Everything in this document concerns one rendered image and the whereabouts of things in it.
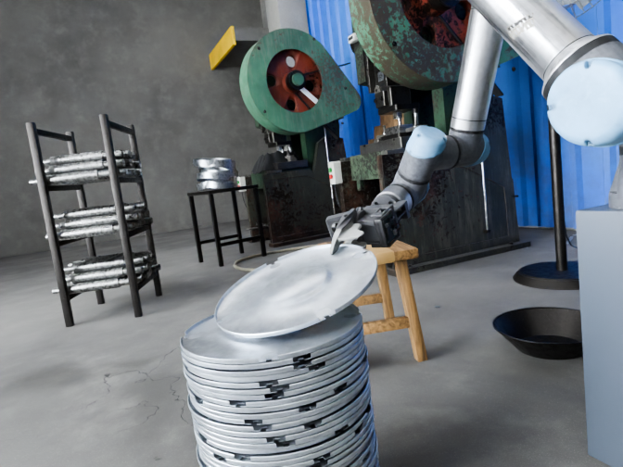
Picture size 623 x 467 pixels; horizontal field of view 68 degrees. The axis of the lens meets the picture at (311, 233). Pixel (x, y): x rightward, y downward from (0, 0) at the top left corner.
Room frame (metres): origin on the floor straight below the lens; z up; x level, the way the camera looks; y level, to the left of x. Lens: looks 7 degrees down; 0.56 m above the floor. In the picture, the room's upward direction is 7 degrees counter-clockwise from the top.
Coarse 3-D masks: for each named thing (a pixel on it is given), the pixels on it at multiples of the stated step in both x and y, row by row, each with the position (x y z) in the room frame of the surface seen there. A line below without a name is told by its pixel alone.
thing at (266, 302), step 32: (288, 256) 0.91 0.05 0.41; (320, 256) 0.87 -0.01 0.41; (352, 256) 0.82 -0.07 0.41; (256, 288) 0.82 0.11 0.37; (288, 288) 0.76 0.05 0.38; (320, 288) 0.73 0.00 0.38; (352, 288) 0.70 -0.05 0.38; (256, 320) 0.70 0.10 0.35; (288, 320) 0.67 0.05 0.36; (320, 320) 0.64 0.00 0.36
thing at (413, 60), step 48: (384, 0) 2.15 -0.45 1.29; (432, 0) 2.25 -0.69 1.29; (384, 48) 2.18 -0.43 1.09; (432, 48) 2.24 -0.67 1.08; (384, 96) 2.62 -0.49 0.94; (432, 96) 2.67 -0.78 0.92; (384, 144) 2.59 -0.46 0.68; (336, 192) 2.84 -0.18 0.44; (432, 192) 2.46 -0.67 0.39; (480, 192) 2.59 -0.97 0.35; (432, 240) 2.45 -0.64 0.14; (480, 240) 2.58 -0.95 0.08
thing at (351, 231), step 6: (348, 228) 0.89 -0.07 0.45; (354, 228) 0.88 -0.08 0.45; (360, 228) 0.89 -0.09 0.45; (336, 234) 0.87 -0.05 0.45; (342, 234) 0.87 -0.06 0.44; (348, 234) 0.87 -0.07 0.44; (354, 234) 0.86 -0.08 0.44; (360, 234) 0.85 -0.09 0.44; (336, 240) 0.86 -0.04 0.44; (342, 240) 0.86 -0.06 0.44; (336, 246) 0.86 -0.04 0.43; (330, 252) 0.85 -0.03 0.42
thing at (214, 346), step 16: (352, 304) 0.77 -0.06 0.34; (208, 320) 0.80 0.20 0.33; (336, 320) 0.71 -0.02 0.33; (352, 320) 0.70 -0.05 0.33; (208, 336) 0.71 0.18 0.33; (224, 336) 0.70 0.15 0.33; (272, 336) 0.66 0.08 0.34; (288, 336) 0.66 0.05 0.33; (304, 336) 0.65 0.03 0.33; (320, 336) 0.64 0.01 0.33; (336, 336) 0.64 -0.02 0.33; (192, 352) 0.65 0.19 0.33; (208, 352) 0.64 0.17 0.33; (224, 352) 0.63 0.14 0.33; (240, 352) 0.62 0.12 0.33; (256, 352) 0.61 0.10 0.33; (272, 352) 0.61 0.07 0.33; (288, 352) 0.60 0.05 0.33; (304, 352) 0.59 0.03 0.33
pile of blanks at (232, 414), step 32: (320, 352) 0.60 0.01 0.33; (352, 352) 0.64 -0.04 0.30; (192, 384) 0.63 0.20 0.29; (224, 384) 0.59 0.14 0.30; (256, 384) 0.58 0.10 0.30; (288, 384) 0.60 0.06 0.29; (320, 384) 0.59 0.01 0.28; (352, 384) 0.64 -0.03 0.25; (192, 416) 0.67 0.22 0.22; (224, 416) 0.59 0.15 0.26; (256, 416) 0.58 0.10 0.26; (288, 416) 0.58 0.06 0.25; (320, 416) 0.59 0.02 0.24; (352, 416) 0.62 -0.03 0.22; (224, 448) 0.60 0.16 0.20; (256, 448) 0.58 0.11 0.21; (288, 448) 0.58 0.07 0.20; (320, 448) 0.59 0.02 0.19; (352, 448) 0.62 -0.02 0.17
